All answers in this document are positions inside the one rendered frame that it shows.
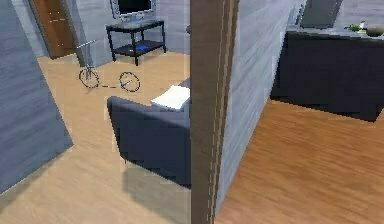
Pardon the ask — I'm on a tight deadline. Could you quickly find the dark blue sofa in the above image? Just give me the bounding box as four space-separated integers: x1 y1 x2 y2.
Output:
106 77 192 190

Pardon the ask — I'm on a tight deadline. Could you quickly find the black television stand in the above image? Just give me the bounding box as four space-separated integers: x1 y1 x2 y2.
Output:
105 19 167 67

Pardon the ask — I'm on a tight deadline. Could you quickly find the thin grey bicycle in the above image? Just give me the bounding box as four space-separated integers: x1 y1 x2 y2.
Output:
75 39 141 93

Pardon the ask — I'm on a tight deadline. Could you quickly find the silver framed television set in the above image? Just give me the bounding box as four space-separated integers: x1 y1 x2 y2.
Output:
109 0 158 23

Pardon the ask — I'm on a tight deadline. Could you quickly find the dark sideboard cabinet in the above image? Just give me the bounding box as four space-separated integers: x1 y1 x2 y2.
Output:
269 30 384 123

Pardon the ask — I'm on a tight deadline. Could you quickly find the brown wooden room door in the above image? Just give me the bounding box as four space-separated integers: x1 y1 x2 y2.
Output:
29 0 78 60

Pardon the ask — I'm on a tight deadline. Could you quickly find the dark olive bowl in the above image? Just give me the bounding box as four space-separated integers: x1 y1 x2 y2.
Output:
365 26 384 38

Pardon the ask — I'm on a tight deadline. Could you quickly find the brown door frame post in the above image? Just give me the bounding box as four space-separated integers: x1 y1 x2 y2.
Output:
189 0 240 224

